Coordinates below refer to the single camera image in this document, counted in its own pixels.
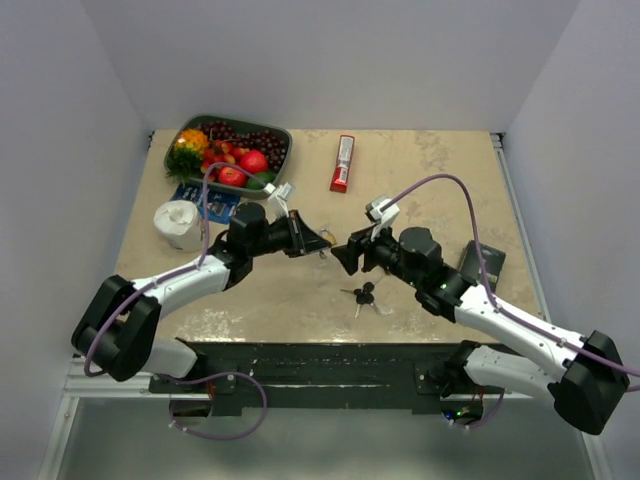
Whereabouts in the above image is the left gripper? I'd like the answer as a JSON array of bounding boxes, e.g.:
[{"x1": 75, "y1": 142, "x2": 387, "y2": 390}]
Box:
[{"x1": 248, "y1": 209, "x2": 331, "y2": 258}]

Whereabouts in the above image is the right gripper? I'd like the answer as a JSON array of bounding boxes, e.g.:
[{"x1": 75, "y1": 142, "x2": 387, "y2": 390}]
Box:
[{"x1": 331, "y1": 218, "x2": 422, "y2": 289}]

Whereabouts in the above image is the small brass padlock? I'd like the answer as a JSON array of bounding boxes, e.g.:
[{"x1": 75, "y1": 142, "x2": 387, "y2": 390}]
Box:
[{"x1": 319, "y1": 228, "x2": 337, "y2": 247}]

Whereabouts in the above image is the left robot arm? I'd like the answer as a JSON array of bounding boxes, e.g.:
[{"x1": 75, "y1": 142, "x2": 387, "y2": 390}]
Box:
[{"x1": 71, "y1": 202, "x2": 331, "y2": 392}]

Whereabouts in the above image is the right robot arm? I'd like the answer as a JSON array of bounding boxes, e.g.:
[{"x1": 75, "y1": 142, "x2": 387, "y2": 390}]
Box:
[{"x1": 331, "y1": 227, "x2": 630, "y2": 435}]

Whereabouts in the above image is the black key bunch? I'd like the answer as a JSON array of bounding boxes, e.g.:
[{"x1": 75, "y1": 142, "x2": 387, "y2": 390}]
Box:
[{"x1": 340, "y1": 280, "x2": 382, "y2": 319}]

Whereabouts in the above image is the red toothpaste box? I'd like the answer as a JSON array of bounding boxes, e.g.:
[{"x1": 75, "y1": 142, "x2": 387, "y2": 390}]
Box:
[{"x1": 330, "y1": 135, "x2": 355, "y2": 193}]

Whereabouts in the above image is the green avocado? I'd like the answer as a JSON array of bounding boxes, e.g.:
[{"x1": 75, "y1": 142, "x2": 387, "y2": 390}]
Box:
[{"x1": 245, "y1": 171, "x2": 276, "y2": 190}]

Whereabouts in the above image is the red apple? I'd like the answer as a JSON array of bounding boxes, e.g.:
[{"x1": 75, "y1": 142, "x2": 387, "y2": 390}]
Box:
[
  {"x1": 239, "y1": 150, "x2": 269, "y2": 174},
  {"x1": 217, "y1": 166, "x2": 248, "y2": 188}
]

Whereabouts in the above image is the blue card package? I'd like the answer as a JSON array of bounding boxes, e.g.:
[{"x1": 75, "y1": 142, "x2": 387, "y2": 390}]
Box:
[{"x1": 170, "y1": 185, "x2": 240, "y2": 225}]

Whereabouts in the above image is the dark grape bunch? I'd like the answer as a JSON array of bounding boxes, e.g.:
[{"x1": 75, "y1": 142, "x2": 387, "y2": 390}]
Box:
[{"x1": 198, "y1": 119, "x2": 290, "y2": 172}]

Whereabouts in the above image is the white tissue roll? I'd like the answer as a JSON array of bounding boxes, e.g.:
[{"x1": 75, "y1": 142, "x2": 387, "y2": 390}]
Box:
[{"x1": 153, "y1": 200, "x2": 204, "y2": 252}]

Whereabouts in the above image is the green black box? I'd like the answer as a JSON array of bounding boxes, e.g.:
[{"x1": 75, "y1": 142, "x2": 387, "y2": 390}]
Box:
[{"x1": 459, "y1": 240, "x2": 506, "y2": 293}]

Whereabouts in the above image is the orange pineapple toy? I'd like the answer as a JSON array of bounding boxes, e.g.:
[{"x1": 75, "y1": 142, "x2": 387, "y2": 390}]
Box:
[{"x1": 165, "y1": 129, "x2": 210, "y2": 184}]

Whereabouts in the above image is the green fruit tray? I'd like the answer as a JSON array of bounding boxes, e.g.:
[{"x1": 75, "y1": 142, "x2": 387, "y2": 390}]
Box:
[{"x1": 164, "y1": 114, "x2": 293, "y2": 186}]

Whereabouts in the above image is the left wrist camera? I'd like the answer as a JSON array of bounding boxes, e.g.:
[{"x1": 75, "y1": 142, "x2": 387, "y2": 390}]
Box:
[{"x1": 262, "y1": 182, "x2": 295, "y2": 217}]

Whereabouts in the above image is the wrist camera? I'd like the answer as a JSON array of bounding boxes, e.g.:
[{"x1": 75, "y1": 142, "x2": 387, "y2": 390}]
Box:
[
  {"x1": 262, "y1": 182, "x2": 295, "y2": 217},
  {"x1": 365, "y1": 195, "x2": 400, "y2": 240}
]

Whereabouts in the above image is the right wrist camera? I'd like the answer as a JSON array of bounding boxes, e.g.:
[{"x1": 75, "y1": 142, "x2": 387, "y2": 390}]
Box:
[{"x1": 365, "y1": 195, "x2": 400, "y2": 240}]

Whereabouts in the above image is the black base frame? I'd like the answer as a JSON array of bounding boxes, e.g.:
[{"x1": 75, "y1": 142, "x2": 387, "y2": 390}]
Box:
[{"x1": 149, "y1": 341, "x2": 496, "y2": 418}]

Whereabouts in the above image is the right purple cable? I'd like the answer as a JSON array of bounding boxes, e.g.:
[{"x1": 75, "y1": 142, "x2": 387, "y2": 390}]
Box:
[{"x1": 387, "y1": 174, "x2": 640, "y2": 379}]

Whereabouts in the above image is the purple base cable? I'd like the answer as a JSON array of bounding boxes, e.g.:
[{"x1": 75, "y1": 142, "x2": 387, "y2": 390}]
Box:
[{"x1": 168, "y1": 368, "x2": 274, "y2": 442}]

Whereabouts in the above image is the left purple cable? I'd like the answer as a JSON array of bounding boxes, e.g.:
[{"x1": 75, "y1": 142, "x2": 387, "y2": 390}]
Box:
[{"x1": 83, "y1": 162, "x2": 274, "y2": 378}]

